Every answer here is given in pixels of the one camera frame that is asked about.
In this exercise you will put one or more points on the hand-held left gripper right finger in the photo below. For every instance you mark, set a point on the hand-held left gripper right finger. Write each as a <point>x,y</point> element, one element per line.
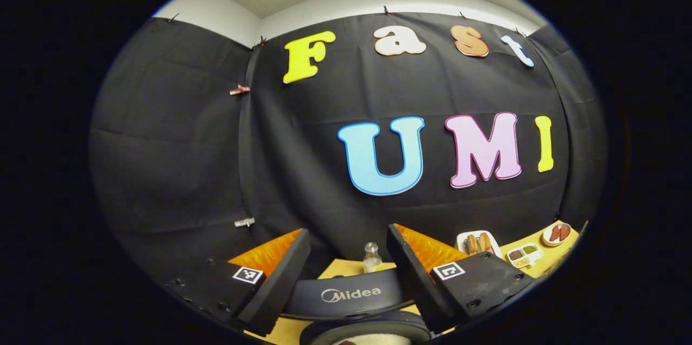
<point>416,280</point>

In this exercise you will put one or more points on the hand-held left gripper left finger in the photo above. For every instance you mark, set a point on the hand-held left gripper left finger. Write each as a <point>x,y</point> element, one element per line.
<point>281,285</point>

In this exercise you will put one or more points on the black lidded rice cooker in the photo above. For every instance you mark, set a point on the black lidded rice cooker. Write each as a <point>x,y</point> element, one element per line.
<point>311,293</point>

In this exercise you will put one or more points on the white rice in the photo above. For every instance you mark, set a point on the white rice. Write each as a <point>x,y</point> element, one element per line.
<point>378,340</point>

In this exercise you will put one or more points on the small clear glass bottle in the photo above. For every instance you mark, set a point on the small clear glass bottle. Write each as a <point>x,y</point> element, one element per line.
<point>371,258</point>

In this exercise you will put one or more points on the white toaster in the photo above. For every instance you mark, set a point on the white toaster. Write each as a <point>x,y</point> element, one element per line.
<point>460,242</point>

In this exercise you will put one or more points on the toasted bread slice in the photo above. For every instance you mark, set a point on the toasted bread slice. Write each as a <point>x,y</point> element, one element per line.
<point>472,244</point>
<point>485,242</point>

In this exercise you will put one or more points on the silver cloth clip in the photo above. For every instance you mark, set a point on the silver cloth clip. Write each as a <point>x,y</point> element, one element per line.
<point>244,221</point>

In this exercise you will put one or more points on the dark brown beans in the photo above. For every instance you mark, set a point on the dark brown beans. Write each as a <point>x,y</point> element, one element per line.
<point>515,254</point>

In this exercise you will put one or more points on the yellow beans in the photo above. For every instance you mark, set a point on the yellow beans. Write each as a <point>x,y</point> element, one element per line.
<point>521,262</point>

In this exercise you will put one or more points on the green beans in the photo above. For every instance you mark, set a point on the green beans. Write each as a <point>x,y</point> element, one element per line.
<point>530,249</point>

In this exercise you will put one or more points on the white divided dish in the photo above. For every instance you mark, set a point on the white divided dish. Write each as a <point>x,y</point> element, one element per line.
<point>535,257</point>

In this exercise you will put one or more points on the small white plate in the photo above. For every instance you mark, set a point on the small white plate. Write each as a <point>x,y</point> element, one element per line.
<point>547,241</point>

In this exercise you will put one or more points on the red meat piece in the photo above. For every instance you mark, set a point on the red meat piece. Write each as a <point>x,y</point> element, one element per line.
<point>556,234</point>
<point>564,231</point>

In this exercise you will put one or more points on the black backdrop cloth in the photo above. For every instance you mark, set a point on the black backdrop cloth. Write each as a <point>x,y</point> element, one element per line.
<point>178,161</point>

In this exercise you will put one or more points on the red cloth clip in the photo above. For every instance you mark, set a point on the red cloth clip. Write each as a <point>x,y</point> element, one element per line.
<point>239,90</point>

